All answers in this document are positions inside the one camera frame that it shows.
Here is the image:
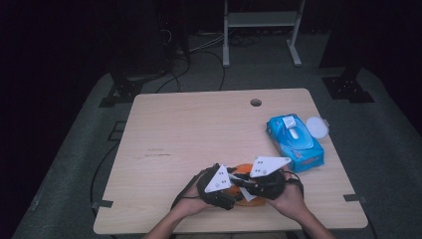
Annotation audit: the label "blue wet wipes pack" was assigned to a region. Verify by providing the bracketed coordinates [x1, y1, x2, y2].
[265, 113, 330, 173]

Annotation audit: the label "orange pumpkin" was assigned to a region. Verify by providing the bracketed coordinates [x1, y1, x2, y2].
[228, 162, 267, 207]

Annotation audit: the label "person's right hand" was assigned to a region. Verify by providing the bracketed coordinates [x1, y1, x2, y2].
[265, 168, 312, 223]

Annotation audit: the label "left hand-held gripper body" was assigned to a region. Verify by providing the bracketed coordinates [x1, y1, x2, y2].
[196, 162, 234, 202]

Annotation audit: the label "black metal stand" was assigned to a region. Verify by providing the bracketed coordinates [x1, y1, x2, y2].
[99, 63, 147, 109]
[319, 63, 376, 105]

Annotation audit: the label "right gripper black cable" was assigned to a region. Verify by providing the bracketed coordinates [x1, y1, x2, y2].
[282, 169, 306, 200]

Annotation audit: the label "white wet wipe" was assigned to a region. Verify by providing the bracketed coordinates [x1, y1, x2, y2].
[228, 172, 259, 203]
[283, 116, 298, 130]

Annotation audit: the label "person's left hand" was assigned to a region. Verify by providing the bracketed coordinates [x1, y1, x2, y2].
[172, 180, 213, 218]

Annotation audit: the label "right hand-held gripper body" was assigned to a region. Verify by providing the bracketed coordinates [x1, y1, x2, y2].
[243, 155, 293, 201]

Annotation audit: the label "white metal stand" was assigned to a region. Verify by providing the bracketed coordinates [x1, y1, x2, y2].
[222, 0, 307, 69]

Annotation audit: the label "grey tape strip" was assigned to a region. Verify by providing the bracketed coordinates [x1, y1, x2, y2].
[91, 198, 114, 210]
[342, 193, 368, 204]

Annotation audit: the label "black floor cable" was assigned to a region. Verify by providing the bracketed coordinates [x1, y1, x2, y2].
[154, 49, 192, 95]
[198, 49, 227, 92]
[89, 142, 120, 208]

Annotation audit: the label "grey floor cables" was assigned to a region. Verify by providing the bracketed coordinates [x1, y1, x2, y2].
[188, 33, 227, 54]

